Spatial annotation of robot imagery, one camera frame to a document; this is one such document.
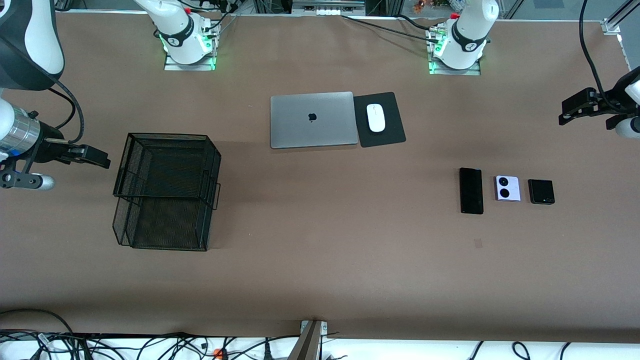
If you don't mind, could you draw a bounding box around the black flip phone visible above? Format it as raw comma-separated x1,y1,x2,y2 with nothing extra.
528,179,556,206

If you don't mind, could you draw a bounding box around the lilac flip phone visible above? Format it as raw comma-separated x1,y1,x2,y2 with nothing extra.
495,175,522,203

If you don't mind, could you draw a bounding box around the black bar smartphone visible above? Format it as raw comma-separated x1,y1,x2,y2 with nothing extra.
459,167,484,215

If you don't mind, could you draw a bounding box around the black mesh two-tier tray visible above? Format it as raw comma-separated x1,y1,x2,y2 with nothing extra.
112,132,222,252

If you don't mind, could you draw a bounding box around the black mouse pad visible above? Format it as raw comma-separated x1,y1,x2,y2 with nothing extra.
353,91,407,148

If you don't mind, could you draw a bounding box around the silver closed laptop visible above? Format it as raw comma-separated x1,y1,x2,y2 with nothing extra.
270,91,360,150

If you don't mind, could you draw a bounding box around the white computer mouse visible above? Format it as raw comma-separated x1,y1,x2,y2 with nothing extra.
366,103,386,133

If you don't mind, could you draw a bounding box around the grey socket box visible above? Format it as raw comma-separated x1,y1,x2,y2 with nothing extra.
291,0,366,16

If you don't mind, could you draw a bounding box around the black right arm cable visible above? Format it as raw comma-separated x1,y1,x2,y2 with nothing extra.
50,79,86,146

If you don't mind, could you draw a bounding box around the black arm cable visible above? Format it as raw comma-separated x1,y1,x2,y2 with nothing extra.
579,0,618,108
50,79,86,146

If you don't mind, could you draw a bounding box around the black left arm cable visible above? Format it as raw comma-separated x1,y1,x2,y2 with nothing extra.
579,0,618,108

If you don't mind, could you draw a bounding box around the aluminium frame post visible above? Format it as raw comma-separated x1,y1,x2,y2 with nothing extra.
601,0,640,36

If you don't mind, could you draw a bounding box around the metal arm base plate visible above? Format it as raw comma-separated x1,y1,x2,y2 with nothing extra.
164,50,217,72
429,57,482,77

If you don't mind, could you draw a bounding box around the thick black looped cable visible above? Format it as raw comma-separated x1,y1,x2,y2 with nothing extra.
0,308,76,337

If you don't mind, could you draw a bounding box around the black base connector cable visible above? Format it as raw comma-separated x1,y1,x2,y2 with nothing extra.
202,0,242,36

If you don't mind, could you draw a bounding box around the short black table cable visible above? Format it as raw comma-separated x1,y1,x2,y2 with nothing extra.
397,14,432,32

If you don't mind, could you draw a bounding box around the tangled black floor cable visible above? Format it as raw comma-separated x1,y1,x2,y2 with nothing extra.
75,332,301,360

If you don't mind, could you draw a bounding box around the long black table cable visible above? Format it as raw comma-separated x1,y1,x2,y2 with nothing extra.
341,15,441,45

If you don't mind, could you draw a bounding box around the grey metal camera mount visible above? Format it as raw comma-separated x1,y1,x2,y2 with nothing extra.
287,320,328,360

